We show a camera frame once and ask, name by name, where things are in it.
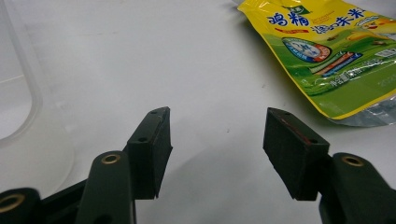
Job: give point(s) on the clear plastic container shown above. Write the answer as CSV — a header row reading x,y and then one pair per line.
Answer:
x,y
29,130

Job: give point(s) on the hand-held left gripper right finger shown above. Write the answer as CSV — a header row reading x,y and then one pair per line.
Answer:
x,y
294,155

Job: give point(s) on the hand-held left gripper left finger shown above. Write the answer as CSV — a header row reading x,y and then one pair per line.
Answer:
x,y
148,155

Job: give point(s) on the yellow green seasoning pouch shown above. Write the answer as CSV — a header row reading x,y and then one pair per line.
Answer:
x,y
334,59

